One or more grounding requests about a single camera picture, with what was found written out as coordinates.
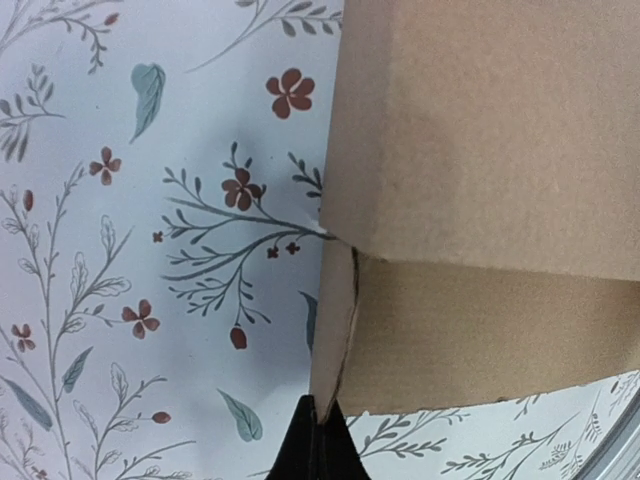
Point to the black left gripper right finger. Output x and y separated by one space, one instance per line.
338 456

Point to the brown cardboard box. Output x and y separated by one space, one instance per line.
482 196

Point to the white floral table cloth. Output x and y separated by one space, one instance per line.
162 171

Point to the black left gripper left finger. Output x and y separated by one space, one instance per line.
297 456

